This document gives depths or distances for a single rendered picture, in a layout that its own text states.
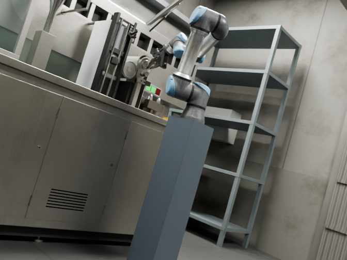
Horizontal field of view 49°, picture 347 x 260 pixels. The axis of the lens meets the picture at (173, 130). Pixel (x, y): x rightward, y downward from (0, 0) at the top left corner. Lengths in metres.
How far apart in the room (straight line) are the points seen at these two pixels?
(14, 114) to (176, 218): 1.02
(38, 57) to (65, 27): 0.47
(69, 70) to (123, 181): 0.90
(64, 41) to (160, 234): 1.47
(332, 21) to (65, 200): 3.50
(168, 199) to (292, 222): 2.28
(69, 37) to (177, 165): 1.25
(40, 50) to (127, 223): 1.21
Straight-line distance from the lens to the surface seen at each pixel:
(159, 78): 3.36
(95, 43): 2.74
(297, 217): 4.21
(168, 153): 2.21
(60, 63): 2.81
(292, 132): 4.40
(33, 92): 2.07
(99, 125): 2.29
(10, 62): 1.99
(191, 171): 2.21
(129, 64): 2.73
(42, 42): 2.45
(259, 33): 4.28
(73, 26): 2.87
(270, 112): 4.58
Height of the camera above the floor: 0.64
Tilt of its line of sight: 5 degrees up
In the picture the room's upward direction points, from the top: 16 degrees clockwise
